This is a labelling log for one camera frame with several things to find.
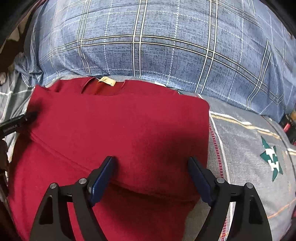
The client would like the red knit garment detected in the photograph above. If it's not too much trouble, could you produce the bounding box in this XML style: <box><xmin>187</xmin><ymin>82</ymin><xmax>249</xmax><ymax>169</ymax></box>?
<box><xmin>9</xmin><ymin>78</ymin><xmax>209</xmax><ymax>240</ymax></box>

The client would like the cluttered items pile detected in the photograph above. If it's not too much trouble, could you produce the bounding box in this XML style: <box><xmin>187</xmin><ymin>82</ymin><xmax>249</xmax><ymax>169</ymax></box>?
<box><xmin>280</xmin><ymin>110</ymin><xmax>296</xmax><ymax>146</ymax></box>

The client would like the grey star-patterned bed sheet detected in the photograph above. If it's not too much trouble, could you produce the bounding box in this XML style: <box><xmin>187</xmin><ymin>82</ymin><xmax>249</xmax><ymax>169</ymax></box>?
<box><xmin>1</xmin><ymin>73</ymin><xmax>295</xmax><ymax>240</ymax></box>

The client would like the blue plaid quilt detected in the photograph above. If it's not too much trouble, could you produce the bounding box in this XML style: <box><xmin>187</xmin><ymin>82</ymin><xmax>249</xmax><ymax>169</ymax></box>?
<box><xmin>15</xmin><ymin>1</ymin><xmax>295</xmax><ymax>121</ymax></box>

